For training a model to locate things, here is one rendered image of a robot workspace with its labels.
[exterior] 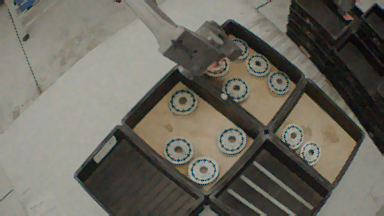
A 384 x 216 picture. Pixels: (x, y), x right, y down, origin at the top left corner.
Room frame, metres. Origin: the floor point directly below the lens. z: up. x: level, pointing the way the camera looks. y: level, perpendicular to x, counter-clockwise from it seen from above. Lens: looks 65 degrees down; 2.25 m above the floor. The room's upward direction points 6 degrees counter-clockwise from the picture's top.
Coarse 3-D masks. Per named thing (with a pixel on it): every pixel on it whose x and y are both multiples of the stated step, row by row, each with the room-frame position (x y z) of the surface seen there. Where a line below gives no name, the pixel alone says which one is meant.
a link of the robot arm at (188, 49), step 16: (112, 0) 0.75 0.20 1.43; (128, 0) 0.70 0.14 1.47; (144, 0) 0.67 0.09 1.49; (144, 16) 0.61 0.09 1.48; (160, 16) 0.59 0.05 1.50; (160, 32) 0.54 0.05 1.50; (176, 32) 0.52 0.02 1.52; (192, 32) 0.53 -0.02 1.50; (160, 48) 0.50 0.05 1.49; (176, 48) 0.49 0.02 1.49; (192, 48) 0.50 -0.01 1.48; (208, 48) 0.50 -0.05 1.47; (192, 64) 0.48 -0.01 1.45; (208, 64) 0.48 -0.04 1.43
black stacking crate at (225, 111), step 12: (180, 72) 0.77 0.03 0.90; (168, 84) 0.74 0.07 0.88; (192, 84) 0.73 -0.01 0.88; (156, 96) 0.70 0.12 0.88; (204, 96) 0.69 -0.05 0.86; (144, 108) 0.66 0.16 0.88; (216, 108) 0.65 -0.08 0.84; (228, 108) 0.61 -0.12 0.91; (132, 120) 0.62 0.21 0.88; (240, 120) 0.57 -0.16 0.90; (252, 132) 0.53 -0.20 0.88
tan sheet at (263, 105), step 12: (228, 36) 0.97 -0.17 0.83; (228, 60) 0.85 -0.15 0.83; (240, 72) 0.79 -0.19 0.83; (216, 84) 0.75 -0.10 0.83; (252, 84) 0.74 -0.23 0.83; (264, 84) 0.73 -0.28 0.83; (252, 96) 0.69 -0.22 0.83; (264, 96) 0.68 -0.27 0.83; (252, 108) 0.64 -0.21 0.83; (264, 108) 0.64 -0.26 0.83; (276, 108) 0.63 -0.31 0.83; (264, 120) 0.59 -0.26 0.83
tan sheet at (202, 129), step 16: (160, 112) 0.66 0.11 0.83; (208, 112) 0.64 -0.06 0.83; (144, 128) 0.61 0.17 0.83; (160, 128) 0.60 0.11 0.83; (176, 128) 0.60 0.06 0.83; (192, 128) 0.59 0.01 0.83; (208, 128) 0.58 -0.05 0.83; (160, 144) 0.54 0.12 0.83; (208, 144) 0.53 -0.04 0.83; (192, 160) 0.47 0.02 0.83; (224, 160) 0.46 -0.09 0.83
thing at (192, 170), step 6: (192, 162) 0.45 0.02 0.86; (198, 162) 0.45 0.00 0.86; (204, 162) 0.45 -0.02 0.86; (210, 162) 0.45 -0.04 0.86; (216, 162) 0.44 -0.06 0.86; (192, 168) 0.43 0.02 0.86; (216, 168) 0.42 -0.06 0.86; (192, 174) 0.41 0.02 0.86; (210, 174) 0.40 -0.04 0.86; (216, 174) 0.40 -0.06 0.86; (198, 180) 0.38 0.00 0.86; (204, 180) 0.38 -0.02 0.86; (210, 180) 0.38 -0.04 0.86
